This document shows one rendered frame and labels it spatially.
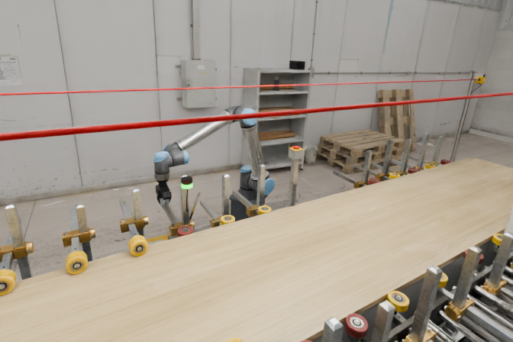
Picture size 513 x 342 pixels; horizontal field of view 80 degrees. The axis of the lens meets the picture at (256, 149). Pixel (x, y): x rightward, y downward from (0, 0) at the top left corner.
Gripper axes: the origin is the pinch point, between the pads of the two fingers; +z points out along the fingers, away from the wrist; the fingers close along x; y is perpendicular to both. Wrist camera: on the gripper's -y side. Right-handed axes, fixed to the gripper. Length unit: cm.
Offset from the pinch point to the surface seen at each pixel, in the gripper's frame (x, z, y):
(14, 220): 70, -28, -32
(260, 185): -53, -19, -31
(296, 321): -17, -8, -116
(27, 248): 68, -13, -32
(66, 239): 53, -13, -32
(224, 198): -27.8, -15.2, -31.4
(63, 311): 55, -8, -72
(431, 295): -55, -24, -140
